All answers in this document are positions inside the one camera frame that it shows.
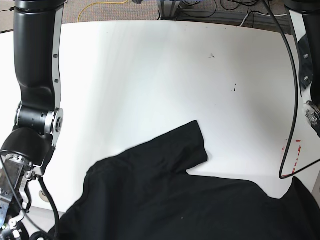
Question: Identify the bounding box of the black t-shirt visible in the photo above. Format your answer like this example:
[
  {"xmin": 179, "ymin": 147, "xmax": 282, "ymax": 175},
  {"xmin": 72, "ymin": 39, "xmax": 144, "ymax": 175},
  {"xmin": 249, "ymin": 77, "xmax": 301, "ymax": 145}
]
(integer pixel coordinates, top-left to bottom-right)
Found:
[{"xmin": 58, "ymin": 121, "xmax": 320, "ymax": 240}]

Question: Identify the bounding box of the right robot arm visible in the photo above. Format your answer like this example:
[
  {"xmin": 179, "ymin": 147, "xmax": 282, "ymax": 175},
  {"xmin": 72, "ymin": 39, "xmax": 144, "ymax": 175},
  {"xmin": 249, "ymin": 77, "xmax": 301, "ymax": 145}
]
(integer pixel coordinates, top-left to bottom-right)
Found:
[{"xmin": 0, "ymin": 0, "xmax": 65, "ymax": 240}]

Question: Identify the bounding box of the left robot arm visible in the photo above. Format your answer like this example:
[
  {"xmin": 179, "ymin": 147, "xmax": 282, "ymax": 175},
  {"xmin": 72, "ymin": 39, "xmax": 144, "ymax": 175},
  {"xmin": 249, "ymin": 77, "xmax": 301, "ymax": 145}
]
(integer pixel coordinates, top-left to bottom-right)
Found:
[{"xmin": 284, "ymin": 0, "xmax": 320, "ymax": 135}]

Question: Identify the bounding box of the red tape rectangle marking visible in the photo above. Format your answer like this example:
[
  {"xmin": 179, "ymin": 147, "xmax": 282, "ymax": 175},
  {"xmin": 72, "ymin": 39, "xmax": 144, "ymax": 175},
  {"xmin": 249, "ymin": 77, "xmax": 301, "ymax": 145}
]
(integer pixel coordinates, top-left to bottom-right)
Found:
[{"xmin": 281, "ymin": 139, "xmax": 303, "ymax": 177}]

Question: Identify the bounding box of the yellow cable on floor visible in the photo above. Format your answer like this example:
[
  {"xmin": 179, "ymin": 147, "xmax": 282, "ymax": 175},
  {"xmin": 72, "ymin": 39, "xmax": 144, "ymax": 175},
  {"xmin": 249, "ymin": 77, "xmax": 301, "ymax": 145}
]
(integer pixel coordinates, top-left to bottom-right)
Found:
[{"xmin": 77, "ymin": 0, "xmax": 131, "ymax": 23}]

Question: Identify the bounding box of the left table cable grommet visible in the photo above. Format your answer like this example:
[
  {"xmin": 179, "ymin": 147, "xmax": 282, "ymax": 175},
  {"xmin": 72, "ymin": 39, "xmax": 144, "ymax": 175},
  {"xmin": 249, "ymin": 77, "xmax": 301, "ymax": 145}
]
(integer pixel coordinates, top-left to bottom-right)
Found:
[{"xmin": 39, "ymin": 190, "xmax": 50, "ymax": 203}]

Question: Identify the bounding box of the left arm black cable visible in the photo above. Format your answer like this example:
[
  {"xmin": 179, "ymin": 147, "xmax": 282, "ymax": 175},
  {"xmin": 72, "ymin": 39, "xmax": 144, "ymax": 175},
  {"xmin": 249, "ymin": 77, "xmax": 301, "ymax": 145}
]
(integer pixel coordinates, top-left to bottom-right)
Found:
[{"xmin": 260, "ymin": 0, "xmax": 320, "ymax": 180}]

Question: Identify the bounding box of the white cable on floor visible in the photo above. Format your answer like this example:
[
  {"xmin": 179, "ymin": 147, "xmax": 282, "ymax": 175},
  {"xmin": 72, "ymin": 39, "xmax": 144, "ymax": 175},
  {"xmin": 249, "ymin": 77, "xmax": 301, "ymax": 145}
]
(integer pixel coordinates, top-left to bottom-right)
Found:
[{"xmin": 240, "ymin": 12, "xmax": 288, "ymax": 27}]

